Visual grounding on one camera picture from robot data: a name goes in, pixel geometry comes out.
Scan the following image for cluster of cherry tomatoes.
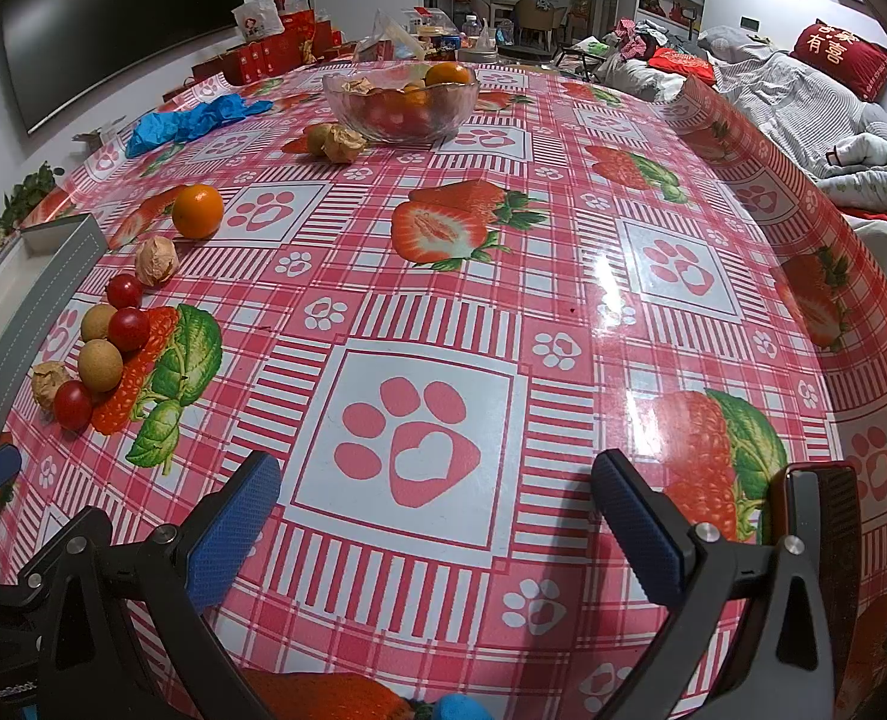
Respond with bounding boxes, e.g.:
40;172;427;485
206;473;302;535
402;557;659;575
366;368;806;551
357;97;444;140

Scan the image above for clear plastic bag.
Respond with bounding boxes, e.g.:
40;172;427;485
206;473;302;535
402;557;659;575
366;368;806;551
352;10;427;62

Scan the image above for wide wall painting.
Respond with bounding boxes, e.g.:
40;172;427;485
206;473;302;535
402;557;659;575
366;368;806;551
637;0;703;25

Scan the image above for small open cardboard box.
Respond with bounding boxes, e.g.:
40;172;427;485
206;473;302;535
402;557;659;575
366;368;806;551
72;118;127;160

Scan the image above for grey covered sofa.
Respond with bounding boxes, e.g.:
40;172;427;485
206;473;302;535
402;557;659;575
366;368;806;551
698;25;887;205

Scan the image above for white grey shallow tray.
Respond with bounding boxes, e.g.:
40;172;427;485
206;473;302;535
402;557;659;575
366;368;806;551
0;212;107;466

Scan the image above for dining chair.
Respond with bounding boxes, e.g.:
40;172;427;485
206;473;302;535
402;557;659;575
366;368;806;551
513;0;569;46

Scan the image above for red cloth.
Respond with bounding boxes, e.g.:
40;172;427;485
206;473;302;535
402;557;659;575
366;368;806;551
648;46;718;84

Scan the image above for green leafy plant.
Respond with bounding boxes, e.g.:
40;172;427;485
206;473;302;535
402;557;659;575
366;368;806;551
0;163;59;232

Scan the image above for stack of red gift boxes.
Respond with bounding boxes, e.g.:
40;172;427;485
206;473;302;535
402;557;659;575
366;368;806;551
188;9;347;88

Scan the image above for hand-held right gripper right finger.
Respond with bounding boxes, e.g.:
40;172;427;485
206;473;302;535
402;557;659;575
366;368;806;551
591;450;861;720

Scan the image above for blue cloth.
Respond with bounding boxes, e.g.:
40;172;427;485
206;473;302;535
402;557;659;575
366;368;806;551
124;96;274;159

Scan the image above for red embroidered pillow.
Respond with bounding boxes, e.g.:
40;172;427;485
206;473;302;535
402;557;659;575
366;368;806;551
791;20;887;103

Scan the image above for black flat television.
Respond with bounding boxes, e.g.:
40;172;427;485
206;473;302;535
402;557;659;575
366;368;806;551
1;0;246;135

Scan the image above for white patterned blanket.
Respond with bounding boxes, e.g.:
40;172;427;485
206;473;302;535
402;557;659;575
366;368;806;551
816;131;887;205

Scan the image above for red cherry tomato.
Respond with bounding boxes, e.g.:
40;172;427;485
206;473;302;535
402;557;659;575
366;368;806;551
108;307;152;353
106;274;143;310
53;381;94;432

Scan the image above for white bag with red print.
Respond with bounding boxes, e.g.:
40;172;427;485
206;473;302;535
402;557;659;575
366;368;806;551
231;0;289;43

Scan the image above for walnut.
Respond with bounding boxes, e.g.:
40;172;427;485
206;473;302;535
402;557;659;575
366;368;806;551
31;361;70;412
135;235;181;287

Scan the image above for strawberry print red tablecloth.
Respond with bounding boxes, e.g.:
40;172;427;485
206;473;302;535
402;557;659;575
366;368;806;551
0;64;887;720

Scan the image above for clear glass bowl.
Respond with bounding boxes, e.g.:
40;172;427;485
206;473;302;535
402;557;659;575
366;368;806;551
321;62;480;146

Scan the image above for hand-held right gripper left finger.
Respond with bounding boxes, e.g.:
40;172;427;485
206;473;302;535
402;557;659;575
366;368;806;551
16;452;281;720

